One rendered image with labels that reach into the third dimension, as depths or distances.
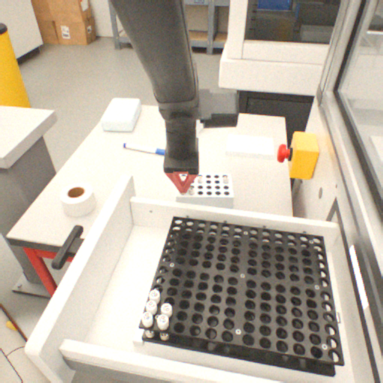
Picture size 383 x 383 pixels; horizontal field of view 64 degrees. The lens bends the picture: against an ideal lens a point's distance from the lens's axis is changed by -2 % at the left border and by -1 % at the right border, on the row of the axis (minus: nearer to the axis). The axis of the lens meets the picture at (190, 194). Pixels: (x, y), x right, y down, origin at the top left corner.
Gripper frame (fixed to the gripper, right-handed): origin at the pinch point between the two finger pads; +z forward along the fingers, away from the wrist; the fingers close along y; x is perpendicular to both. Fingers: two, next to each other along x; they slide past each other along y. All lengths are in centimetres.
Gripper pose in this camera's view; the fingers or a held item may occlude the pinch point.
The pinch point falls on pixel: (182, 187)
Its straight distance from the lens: 66.1
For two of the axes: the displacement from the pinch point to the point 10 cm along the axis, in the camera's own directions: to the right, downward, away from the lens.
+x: -10.0, -0.1, 0.2
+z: 0.1, 7.4, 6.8
